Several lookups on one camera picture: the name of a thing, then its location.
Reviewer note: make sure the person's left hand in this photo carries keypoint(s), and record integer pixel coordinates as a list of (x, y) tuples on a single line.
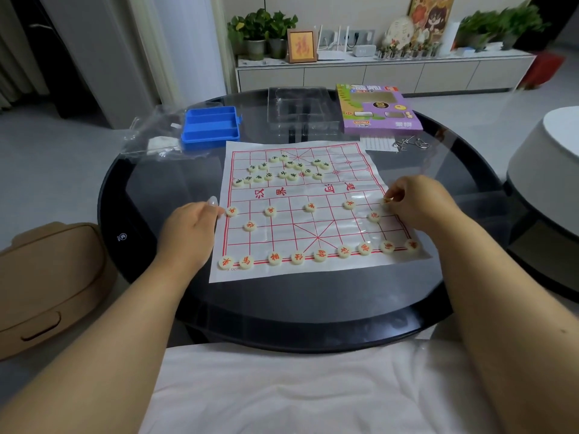
[(185, 234)]

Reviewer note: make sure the person's right hand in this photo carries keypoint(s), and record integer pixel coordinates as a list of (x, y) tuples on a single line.
[(425, 205)]

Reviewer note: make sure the person's left thumb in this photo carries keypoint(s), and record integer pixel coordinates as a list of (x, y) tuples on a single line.
[(217, 212)]

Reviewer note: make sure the person's right fingers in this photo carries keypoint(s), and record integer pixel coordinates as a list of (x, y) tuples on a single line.
[(396, 192)]

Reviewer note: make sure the person's right forearm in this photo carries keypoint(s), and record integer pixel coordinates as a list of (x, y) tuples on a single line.
[(502, 311)]

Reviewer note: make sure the person's left forearm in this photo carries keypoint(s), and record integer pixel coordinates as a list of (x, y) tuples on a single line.
[(104, 338)]

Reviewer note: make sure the row of white sticks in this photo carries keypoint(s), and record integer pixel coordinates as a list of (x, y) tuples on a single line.
[(379, 143)]

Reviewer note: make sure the purple game box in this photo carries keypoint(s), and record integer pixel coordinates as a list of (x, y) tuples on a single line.
[(375, 110)]

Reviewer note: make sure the blue plastic compartment box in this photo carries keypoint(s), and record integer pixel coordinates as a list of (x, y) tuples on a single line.
[(210, 128)]

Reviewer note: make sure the pile of green-marked chess pieces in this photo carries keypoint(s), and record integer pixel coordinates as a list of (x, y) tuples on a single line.
[(289, 164)]

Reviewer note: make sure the white chess board sheet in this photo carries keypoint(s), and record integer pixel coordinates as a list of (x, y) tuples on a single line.
[(316, 230)]

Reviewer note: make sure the set of red-marked chess pieces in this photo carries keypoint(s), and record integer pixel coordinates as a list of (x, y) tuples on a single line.
[(297, 257)]

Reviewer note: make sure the clear plastic bag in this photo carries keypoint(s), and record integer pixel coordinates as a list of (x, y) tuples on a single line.
[(144, 131)]

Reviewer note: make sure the white low cabinet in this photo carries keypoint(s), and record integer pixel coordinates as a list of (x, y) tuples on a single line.
[(384, 74)]

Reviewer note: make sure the clear plastic tray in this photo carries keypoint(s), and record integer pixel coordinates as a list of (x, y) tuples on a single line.
[(301, 108)]

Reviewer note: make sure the row of small figurines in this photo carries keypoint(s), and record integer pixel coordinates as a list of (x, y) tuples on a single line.
[(409, 51)]

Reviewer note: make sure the small white speaker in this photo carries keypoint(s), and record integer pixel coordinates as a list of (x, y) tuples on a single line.
[(364, 50)]

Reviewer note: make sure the white round side table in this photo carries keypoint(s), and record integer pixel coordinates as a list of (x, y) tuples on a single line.
[(547, 185)]

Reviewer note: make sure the white router with antennas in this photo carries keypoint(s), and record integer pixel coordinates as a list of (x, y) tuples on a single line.
[(332, 51)]

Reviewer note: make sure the white tissue box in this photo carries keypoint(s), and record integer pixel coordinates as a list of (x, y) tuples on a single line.
[(466, 51)]

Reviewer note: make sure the decorative round plate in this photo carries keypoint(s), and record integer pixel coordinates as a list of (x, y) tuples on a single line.
[(400, 31)]

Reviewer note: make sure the wooden framed red picture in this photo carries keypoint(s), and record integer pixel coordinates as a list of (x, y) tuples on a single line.
[(302, 46)]

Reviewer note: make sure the cartoon poster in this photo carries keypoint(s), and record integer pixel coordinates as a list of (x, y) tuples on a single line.
[(432, 15)]

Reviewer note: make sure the beige storage stool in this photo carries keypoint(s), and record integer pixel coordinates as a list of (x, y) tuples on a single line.
[(49, 284)]

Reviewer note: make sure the potted plant in grey pot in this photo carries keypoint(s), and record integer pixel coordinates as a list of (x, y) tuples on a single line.
[(252, 31)]

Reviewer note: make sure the leafy green houseplant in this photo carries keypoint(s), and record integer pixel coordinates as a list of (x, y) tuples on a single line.
[(479, 27), (522, 22)]

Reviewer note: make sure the potted plant in green pot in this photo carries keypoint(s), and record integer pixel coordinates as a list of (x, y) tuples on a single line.
[(280, 33)]

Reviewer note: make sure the red box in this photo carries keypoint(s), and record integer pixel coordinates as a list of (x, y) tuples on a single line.
[(543, 70)]

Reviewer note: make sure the white garment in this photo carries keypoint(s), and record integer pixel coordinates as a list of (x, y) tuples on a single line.
[(294, 393)]

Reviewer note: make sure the white standing air conditioner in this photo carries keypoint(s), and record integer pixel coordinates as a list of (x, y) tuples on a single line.
[(95, 54)]

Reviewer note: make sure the beige curtain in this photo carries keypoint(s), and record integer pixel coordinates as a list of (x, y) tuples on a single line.
[(18, 45)]

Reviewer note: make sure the grey wall outlet panel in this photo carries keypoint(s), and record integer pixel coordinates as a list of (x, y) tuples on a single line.
[(363, 36)]

